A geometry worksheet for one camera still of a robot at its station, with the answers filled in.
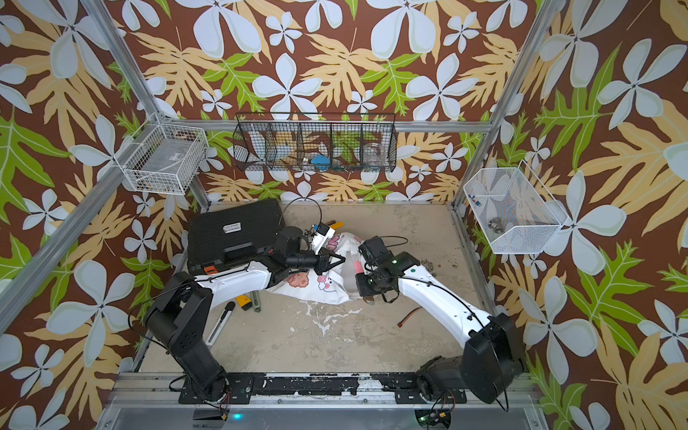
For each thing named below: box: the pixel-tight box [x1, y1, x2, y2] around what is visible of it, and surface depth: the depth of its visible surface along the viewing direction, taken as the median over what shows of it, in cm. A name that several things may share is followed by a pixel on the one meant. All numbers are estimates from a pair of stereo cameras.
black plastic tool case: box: [188, 198, 285, 276], surface depth 102 cm
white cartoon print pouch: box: [266, 232, 365, 305], surface depth 85 cm
